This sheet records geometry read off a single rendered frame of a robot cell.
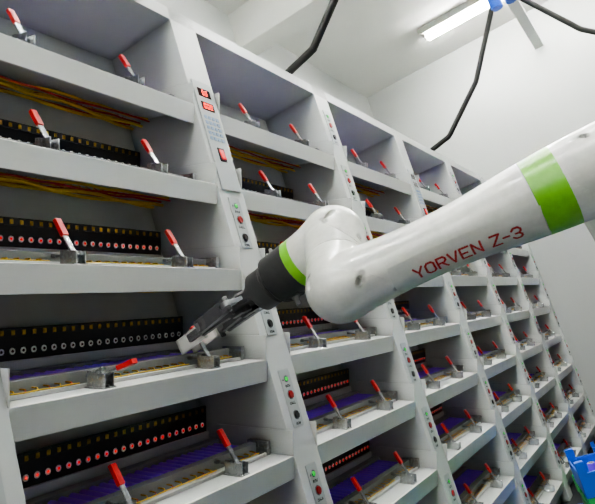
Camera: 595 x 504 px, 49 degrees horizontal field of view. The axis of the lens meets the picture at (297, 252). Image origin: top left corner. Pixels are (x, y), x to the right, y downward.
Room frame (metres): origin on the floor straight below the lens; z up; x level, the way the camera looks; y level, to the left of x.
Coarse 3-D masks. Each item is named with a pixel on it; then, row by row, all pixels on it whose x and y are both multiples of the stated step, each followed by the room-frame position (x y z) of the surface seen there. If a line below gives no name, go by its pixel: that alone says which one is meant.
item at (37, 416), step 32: (96, 352) 1.19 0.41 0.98; (128, 352) 1.26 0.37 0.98; (256, 352) 1.37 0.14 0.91; (128, 384) 1.02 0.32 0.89; (160, 384) 1.08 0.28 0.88; (192, 384) 1.15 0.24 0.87; (224, 384) 1.23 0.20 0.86; (32, 416) 0.86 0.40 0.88; (64, 416) 0.91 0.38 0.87; (96, 416) 0.96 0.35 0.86
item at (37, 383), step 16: (224, 352) 1.36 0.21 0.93; (96, 368) 1.04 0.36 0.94; (112, 368) 1.07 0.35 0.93; (128, 368) 1.11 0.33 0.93; (144, 368) 1.14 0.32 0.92; (160, 368) 1.18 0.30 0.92; (16, 384) 0.91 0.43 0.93; (32, 384) 0.93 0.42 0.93; (48, 384) 0.96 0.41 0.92; (64, 384) 0.99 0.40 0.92
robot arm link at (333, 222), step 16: (320, 208) 1.05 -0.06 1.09; (336, 208) 1.04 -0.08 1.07; (304, 224) 1.06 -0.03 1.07; (320, 224) 1.02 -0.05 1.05; (336, 224) 1.01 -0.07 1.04; (352, 224) 1.03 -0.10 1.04; (288, 240) 1.08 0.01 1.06; (304, 240) 1.05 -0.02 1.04; (320, 240) 1.00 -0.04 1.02; (352, 240) 1.00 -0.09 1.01; (288, 256) 1.07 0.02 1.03; (304, 256) 1.05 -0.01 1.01; (304, 272) 1.07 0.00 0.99
